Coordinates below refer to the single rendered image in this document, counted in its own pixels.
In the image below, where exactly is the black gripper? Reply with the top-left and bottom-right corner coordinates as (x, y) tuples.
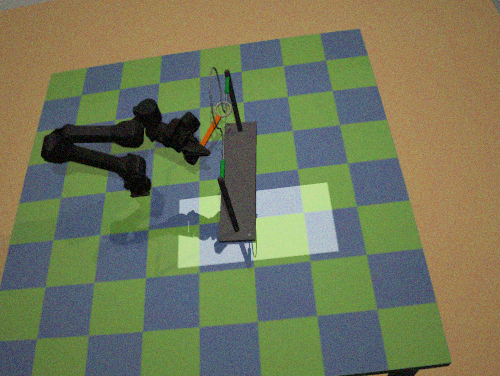
(158, 117), (211, 165)

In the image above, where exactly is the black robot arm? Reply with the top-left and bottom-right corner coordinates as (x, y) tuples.
(41, 99), (200, 198)

